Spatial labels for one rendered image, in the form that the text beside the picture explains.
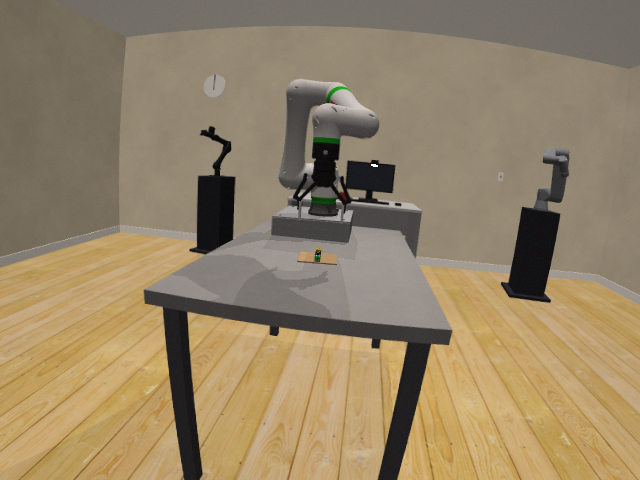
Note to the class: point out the tan mat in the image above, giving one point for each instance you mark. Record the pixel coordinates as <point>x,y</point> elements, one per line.
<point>309,257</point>

